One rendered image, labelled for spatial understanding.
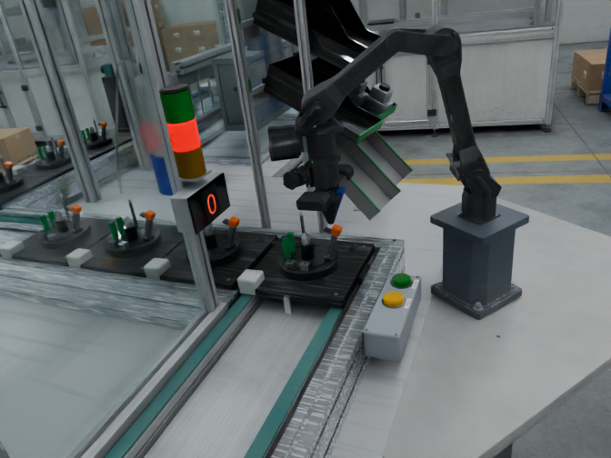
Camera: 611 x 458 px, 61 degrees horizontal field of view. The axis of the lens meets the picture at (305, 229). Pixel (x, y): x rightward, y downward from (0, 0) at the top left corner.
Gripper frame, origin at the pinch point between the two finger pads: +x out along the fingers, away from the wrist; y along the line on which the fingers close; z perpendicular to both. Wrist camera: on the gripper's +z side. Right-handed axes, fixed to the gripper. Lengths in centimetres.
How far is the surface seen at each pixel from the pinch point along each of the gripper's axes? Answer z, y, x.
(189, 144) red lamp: 15.7, 20.6, -21.4
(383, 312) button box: -13.8, 12.6, 15.4
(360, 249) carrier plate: -3.0, -8.4, 14.4
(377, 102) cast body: 0.0, -41.8, -11.3
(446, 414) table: -27.7, 25.4, 25.7
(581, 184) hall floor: -72, -286, 116
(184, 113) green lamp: 15.4, 20.3, -26.8
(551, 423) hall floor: -51, -60, 113
